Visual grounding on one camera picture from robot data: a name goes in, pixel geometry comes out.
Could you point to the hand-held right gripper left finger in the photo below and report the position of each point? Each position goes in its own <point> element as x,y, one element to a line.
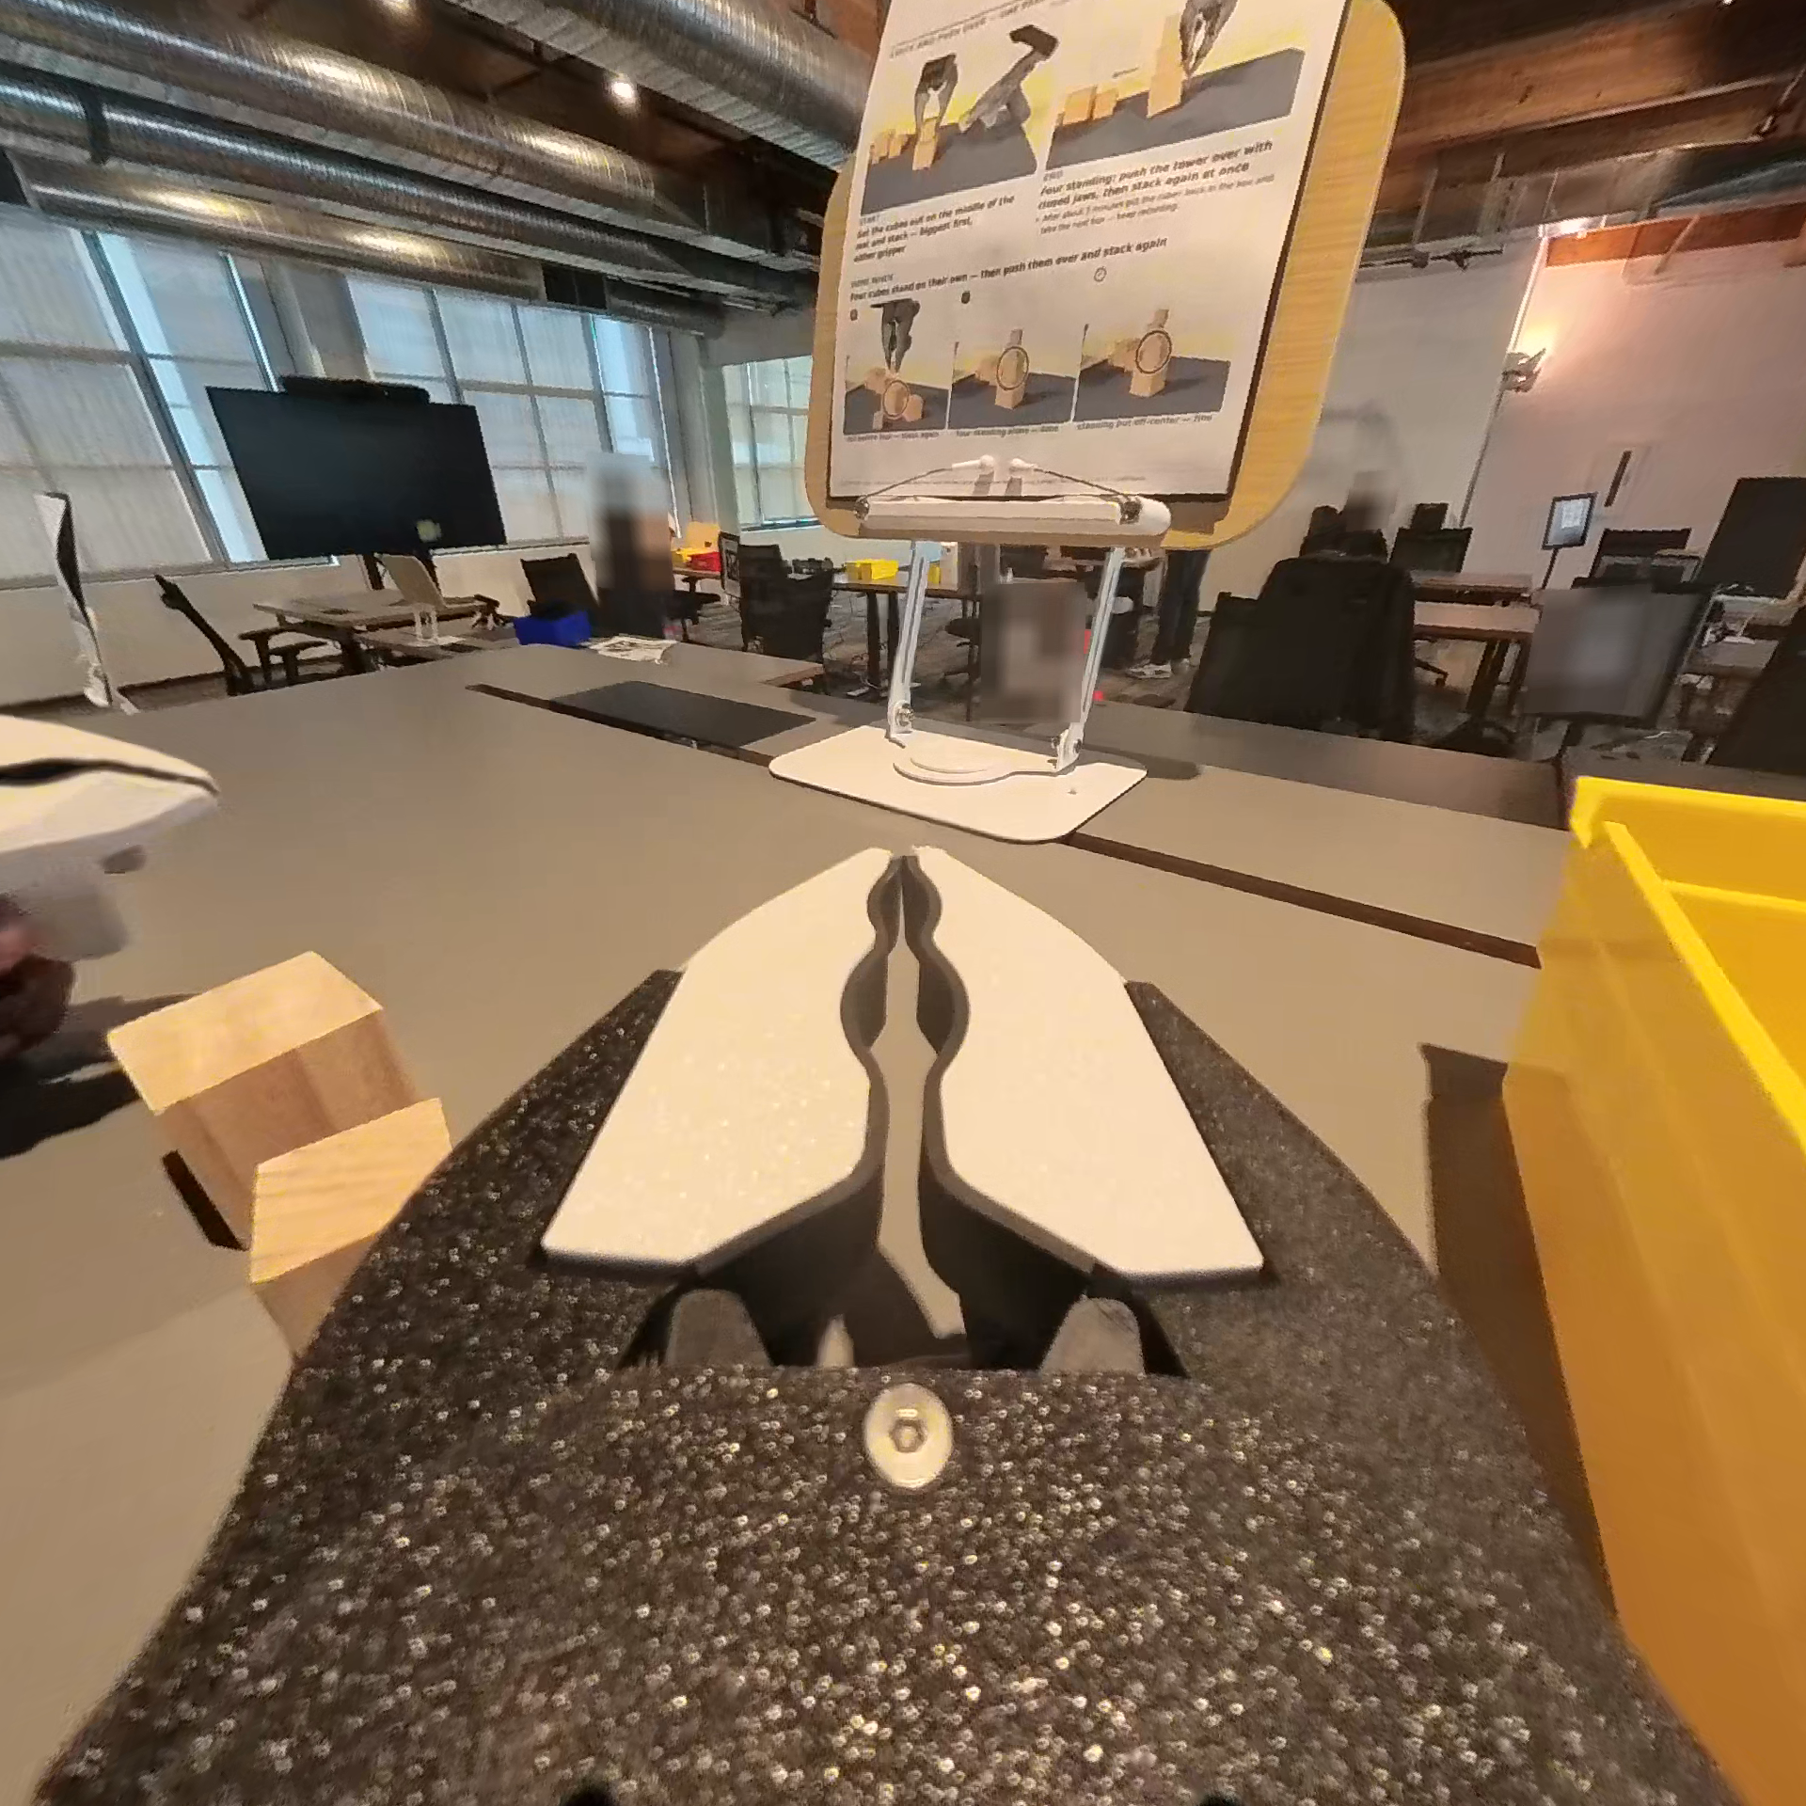
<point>733,1101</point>

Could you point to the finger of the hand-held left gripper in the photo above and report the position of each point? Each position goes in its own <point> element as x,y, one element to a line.
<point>71,861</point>
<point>100,751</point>

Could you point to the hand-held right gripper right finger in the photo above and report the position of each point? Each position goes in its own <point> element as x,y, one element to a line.
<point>1086,1128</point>

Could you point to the large plain wooden cube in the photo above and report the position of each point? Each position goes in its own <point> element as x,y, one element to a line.
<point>254,1073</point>

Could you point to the medium plain wooden cube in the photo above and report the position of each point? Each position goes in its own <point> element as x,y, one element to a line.
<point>346,1199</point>

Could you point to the person's left hand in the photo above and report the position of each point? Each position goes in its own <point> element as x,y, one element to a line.
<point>29,988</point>

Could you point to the black white hanging strip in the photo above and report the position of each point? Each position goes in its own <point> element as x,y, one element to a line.
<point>78,606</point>

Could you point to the wooden office desk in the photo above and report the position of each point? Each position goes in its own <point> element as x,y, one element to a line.
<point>366,621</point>

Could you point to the document stand with white base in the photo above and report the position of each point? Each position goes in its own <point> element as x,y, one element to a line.
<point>847,770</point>

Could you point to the laptop on clear stand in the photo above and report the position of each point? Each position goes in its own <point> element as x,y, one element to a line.
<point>424,579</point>

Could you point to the large black screen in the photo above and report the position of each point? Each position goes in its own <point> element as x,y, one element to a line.
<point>353,474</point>

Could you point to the black desk mat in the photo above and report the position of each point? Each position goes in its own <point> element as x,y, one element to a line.
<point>678,712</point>

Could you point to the loose printed papers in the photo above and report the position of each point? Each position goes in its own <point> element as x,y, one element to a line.
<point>633,649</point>

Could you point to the blue plastic bin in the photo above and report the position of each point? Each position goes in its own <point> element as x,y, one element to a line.
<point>552,629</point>

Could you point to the office chair with black jacket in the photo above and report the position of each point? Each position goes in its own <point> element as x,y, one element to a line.
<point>1313,649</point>

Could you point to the small yellow bin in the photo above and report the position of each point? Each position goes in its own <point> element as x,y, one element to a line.
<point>702,546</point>
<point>878,571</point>

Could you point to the large yellow plastic bin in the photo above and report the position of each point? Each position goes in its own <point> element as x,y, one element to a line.
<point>1664,1199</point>

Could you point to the small sign on pole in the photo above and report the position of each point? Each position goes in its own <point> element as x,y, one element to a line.
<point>1570,519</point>

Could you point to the printed instruction sheet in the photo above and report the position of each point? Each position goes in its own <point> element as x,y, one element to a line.
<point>1073,281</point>

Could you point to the black camera bar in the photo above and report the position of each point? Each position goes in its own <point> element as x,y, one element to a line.
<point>353,390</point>

